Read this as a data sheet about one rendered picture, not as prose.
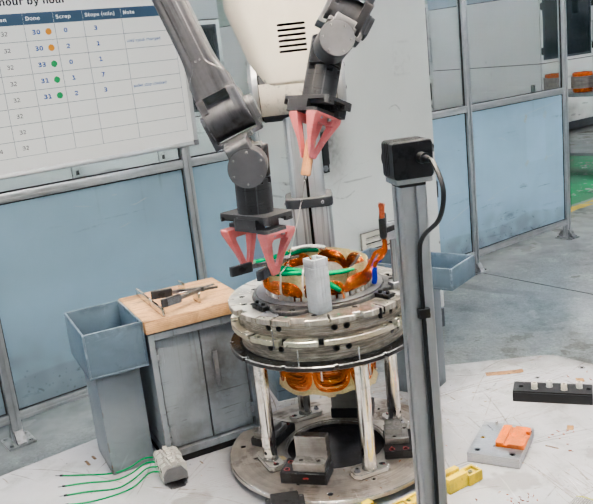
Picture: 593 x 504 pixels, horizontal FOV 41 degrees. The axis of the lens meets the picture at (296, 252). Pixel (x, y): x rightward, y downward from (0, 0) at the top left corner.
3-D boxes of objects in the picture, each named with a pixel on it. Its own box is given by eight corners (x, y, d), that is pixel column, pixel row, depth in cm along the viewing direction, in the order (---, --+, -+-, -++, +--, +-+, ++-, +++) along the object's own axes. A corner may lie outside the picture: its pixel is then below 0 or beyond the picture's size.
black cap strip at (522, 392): (593, 405, 151) (592, 394, 151) (512, 401, 157) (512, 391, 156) (592, 394, 156) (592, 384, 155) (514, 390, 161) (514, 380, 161)
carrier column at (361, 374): (368, 477, 131) (357, 361, 126) (359, 471, 133) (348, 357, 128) (380, 472, 132) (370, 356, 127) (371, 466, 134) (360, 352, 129)
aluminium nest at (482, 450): (519, 469, 132) (519, 456, 132) (467, 461, 137) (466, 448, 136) (534, 436, 142) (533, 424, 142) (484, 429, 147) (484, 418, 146)
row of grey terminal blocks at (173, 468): (191, 483, 139) (187, 462, 138) (164, 491, 138) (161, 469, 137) (178, 459, 148) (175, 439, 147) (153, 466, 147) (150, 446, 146)
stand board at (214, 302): (146, 335, 139) (144, 323, 139) (119, 310, 156) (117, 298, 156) (249, 309, 148) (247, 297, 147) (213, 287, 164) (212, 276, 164)
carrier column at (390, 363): (394, 426, 147) (385, 321, 142) (386, 422, 149) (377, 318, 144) (404, 422, 148) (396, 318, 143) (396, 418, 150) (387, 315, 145)
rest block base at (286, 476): (289, 467, 137) (287, 457, 136) (333, 469, 135) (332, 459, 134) (280, 483, 132) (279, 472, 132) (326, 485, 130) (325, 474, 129)
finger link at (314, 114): (307, 154, 127) (317, 97, 127) (277, 153, 132) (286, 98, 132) (335, 163, 132) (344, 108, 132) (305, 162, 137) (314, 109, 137)
